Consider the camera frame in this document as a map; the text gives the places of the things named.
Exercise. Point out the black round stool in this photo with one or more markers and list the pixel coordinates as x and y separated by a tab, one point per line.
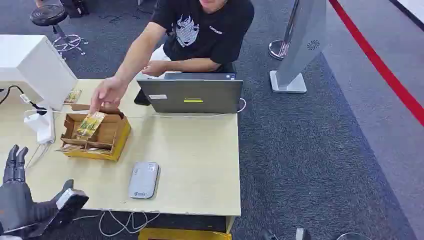
49	15

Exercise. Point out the grey kiosk stand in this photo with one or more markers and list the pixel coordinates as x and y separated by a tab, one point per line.
303	43

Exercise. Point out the cards in box slot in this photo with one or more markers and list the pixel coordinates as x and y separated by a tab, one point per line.
79	149

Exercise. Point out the red floor tape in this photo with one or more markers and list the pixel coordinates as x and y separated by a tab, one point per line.
381	66

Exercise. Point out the white power adapter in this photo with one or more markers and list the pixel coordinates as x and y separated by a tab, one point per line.
41	127

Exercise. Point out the chrome stanchion post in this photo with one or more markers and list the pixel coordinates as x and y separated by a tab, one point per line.
281	46

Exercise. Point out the wooden card box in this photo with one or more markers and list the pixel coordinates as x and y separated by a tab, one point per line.
109	136

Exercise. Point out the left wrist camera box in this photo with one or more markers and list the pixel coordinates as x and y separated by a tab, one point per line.
73	202

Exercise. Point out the person's right hand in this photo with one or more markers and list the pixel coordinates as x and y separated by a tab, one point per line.
109	91

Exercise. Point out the yellow box under desk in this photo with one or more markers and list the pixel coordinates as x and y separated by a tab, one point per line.
184	234

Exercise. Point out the grey card reader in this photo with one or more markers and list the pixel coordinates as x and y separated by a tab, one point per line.
144	180

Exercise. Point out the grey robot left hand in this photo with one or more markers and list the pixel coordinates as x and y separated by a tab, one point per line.
15	202

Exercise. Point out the black bag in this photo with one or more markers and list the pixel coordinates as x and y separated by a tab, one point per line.
75	7

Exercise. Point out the grey laptop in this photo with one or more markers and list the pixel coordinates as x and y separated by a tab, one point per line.
192	94

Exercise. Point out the person's left hand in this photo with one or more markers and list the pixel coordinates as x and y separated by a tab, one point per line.
155	68

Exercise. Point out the card pack beside monitor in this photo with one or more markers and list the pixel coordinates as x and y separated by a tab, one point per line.
73	96

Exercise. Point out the person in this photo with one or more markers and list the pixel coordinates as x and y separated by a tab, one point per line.
205	33

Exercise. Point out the yellow green printed card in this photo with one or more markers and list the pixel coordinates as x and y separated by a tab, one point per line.
89	125

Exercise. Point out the white monitor housing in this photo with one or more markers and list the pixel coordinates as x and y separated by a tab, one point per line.
36	66

